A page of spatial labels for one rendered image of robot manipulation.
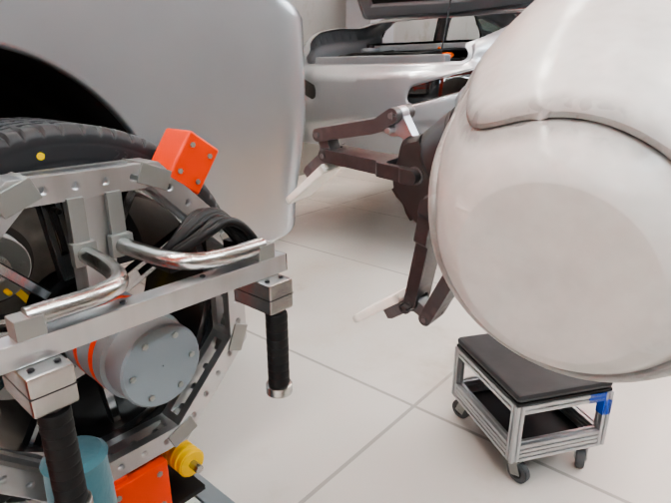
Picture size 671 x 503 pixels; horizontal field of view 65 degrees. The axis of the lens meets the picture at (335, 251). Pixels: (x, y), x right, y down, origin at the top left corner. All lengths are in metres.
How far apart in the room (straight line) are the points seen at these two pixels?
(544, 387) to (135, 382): 1.29
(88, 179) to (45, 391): 0.33
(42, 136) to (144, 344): 0.36
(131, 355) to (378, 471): 1.26
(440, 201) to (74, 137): 0.82
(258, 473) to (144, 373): 1.14
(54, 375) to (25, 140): 0.39
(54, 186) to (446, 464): 1.53
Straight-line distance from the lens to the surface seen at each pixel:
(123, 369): 0.79
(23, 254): 1.37
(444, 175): 0.16
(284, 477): 1.88
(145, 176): 0.90
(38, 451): 1.08
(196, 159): 0.95
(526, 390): 1.75
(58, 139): 0.93
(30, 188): 0.83
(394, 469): 1.91
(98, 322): 0.69
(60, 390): 0.67
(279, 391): 0.89
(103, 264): 0.78
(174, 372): 0.84
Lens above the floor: 1.25
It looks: 19 degrees down
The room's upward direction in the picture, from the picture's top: straight up
